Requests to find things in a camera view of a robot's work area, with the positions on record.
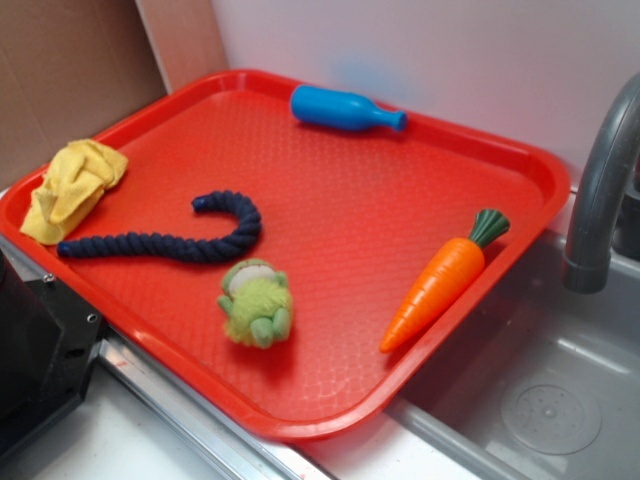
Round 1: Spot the orange toy carrot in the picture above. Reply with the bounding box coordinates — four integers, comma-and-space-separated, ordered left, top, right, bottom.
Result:
379, 209, 510, 353

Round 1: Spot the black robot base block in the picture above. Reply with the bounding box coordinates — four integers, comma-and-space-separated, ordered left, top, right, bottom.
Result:
1, 256, 105, 463

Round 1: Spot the red plastic tray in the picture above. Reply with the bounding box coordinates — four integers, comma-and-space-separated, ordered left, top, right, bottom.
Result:
1, 71, 570, 442

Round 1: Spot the green plush frog toy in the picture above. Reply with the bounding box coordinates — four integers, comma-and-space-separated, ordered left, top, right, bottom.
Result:
217, 258, 294, 349

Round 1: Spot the blue toy bottle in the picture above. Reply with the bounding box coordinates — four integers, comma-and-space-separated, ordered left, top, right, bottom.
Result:
290, 85, 408, 132

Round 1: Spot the yellow crumpled cloth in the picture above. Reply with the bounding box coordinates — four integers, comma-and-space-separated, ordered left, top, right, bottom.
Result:
20, 139, 129, 246

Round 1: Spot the grey toy sink basin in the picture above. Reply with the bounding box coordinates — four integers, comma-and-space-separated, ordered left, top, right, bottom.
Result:
388, 233, 639, 479

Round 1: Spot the grey toy faucet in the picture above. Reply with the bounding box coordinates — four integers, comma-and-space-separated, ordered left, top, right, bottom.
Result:
562, 75, 639, 294

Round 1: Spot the brown cardboard panel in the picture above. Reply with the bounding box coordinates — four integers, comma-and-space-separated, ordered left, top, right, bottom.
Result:
1, 1, 228, 187

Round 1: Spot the dark blue rope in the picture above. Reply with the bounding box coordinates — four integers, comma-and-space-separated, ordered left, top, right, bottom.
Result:
56, 189, 263, 265

